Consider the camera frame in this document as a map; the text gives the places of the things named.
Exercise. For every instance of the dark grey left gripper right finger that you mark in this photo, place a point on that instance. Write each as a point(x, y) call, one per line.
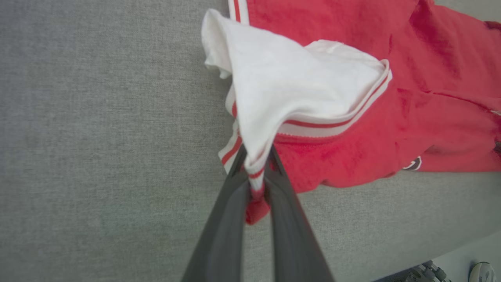
point(295, 235)

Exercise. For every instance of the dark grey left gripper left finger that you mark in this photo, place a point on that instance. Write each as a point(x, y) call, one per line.
point(221, 235)

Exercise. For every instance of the red and white garment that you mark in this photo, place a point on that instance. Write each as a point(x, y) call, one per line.
point(352, 117)

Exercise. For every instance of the grey metal base part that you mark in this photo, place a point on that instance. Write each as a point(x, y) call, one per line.
point(419, 273)

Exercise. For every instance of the grey fabric sofa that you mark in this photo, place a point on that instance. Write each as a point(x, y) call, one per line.
point(98, 137)

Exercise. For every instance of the white round object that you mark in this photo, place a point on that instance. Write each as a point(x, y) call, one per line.
point(483, 273)

